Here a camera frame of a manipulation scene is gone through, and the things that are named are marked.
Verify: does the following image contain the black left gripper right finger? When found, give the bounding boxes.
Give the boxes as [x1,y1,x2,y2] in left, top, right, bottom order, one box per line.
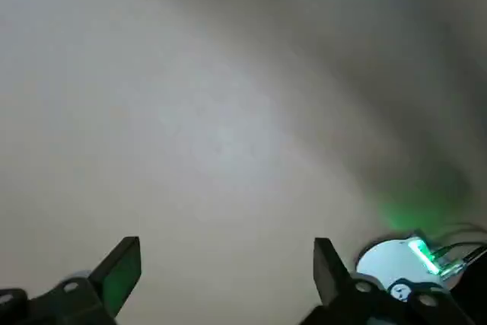
[300,237,476,325]

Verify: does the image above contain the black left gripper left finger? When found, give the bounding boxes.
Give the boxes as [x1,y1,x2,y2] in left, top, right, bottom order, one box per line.
[0,236,142,325]

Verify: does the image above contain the black left arm base cables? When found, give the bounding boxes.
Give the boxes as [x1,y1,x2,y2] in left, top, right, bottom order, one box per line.
[433,221,487,265]

